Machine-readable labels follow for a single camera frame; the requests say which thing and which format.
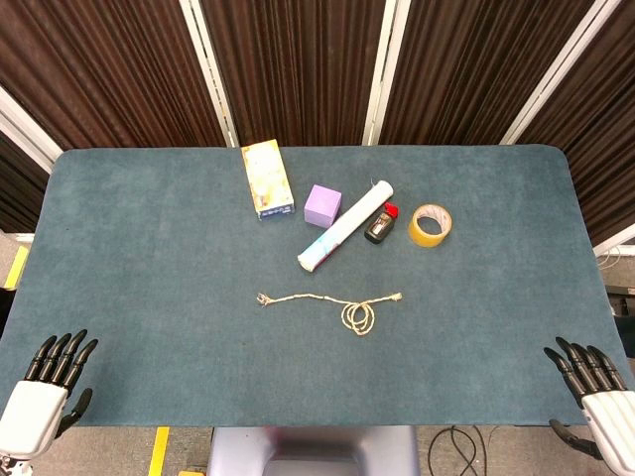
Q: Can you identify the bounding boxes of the white rolled paper tube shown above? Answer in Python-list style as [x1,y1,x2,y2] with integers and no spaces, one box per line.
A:
[297,179,397,274]

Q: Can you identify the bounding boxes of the purple cube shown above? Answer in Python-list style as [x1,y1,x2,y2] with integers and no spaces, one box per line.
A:
[303,183,343,229]

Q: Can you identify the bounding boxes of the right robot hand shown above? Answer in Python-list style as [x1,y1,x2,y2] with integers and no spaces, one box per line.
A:
[543,336,635,476]

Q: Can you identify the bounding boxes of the brown folding screen panels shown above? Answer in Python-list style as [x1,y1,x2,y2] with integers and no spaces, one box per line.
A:
[0,0,635,247]

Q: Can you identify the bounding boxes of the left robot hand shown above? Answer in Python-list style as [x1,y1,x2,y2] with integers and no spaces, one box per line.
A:
[0,328,99,459]

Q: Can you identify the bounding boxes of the yellow floor tape strip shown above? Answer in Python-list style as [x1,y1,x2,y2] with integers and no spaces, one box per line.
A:
[148,425,171,476]

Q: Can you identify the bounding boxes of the black floor cable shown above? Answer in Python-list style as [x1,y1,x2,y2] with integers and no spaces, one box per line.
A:
[428,424,497,476]

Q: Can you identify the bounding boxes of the beige twisted rope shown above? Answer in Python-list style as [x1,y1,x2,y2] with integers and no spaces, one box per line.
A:
[256,292,404,339]

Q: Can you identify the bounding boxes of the blue felt table mat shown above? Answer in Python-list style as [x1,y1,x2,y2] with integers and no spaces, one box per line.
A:
[0,144,635,428]

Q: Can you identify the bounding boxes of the small black bottle red cap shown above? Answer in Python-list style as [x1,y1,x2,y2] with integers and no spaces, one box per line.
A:
[363,201,401,246]

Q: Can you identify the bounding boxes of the yellow tape roll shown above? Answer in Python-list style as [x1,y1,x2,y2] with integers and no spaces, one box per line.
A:
[408,203,453,248]

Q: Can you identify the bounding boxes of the yellow printed carton box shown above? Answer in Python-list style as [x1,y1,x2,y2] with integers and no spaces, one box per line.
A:
[241,139,297,222]

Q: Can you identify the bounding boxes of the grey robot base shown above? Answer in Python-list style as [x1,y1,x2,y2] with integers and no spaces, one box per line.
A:
[206,425,421,476]

